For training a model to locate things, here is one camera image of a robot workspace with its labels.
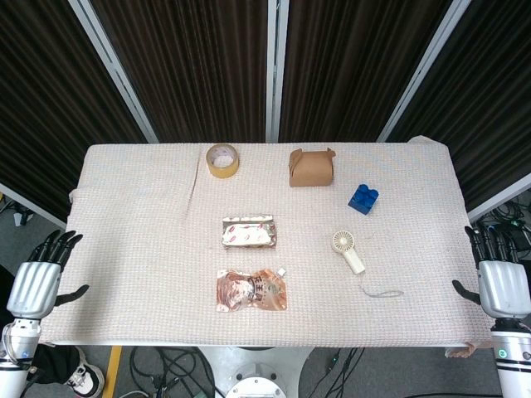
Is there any black cable bundle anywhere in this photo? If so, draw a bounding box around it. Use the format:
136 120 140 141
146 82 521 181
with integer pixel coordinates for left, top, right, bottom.
129 347 217 398

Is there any brown kraft paper box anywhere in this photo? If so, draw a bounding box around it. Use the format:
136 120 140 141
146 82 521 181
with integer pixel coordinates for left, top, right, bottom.
288 147 337 188

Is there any black white sneaker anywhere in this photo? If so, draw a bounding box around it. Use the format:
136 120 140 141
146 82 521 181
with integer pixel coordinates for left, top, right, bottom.
66 347 105 395

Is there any yellow tape roll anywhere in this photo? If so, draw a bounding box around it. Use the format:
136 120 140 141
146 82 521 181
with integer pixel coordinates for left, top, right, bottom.
206 143 240 179

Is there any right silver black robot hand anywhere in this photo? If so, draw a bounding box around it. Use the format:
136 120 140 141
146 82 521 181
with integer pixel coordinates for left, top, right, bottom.
451 226 531 320

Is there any blue toy building block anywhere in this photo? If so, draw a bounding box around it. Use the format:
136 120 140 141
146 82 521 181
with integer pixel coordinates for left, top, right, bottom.
347 183 380 216

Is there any white handheld fan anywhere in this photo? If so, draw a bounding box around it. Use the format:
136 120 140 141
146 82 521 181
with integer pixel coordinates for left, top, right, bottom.
330 230 404 299

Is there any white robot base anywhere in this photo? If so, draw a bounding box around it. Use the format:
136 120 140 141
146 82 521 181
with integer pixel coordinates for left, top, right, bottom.
194 346 316 398

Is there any pinkish white waffle tablecloth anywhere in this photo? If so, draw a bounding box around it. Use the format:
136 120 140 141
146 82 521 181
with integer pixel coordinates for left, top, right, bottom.
39 134 494 358

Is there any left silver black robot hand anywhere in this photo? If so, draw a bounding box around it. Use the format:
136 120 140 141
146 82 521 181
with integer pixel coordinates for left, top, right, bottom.
6 230 90 320

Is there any orange spouted drink pouch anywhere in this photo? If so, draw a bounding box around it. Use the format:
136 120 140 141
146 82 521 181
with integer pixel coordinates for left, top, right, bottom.
216 268 289 314

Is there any silver red snack packet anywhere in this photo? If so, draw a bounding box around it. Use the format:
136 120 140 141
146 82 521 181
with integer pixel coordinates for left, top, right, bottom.
221 213 278 250

